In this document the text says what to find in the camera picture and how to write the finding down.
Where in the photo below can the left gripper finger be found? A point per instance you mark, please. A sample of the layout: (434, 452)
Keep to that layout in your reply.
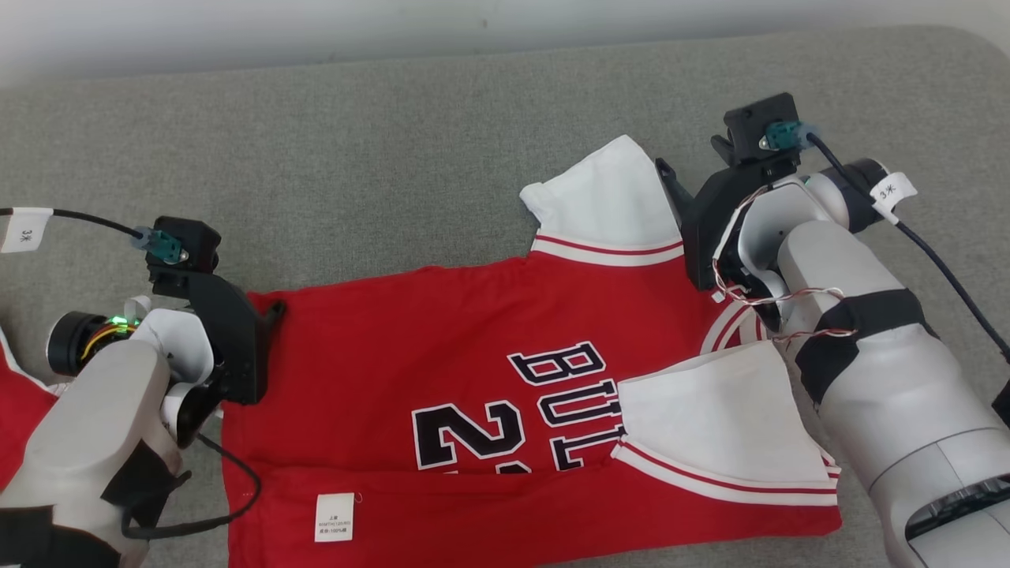
(274, 312)

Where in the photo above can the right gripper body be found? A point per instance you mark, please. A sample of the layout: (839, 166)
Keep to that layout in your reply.
(710, 229)

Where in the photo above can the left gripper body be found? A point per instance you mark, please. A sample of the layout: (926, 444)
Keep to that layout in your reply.
(237, 347)

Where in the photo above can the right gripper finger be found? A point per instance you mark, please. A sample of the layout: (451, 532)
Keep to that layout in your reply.
(675, 188)

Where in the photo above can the red Bulls jersey white sleeves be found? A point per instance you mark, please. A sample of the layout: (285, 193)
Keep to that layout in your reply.
(379, 339)

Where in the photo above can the red Bulls 23 shorts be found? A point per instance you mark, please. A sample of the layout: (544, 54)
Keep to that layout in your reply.
(20, 418)

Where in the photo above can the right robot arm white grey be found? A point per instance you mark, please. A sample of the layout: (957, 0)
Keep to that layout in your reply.
(892, 394)

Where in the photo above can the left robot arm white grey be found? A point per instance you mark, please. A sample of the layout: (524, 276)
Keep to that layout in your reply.
(87, 426)

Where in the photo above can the grey fabric sofa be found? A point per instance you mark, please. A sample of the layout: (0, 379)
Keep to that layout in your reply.
(394, 158)

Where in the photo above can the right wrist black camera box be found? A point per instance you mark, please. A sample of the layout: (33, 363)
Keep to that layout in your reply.
(750, 122)

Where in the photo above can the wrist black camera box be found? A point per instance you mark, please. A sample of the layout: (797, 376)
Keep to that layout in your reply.
(197, 241)
(750, 122)

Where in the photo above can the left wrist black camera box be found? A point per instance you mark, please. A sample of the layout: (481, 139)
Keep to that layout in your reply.
(197, 241)

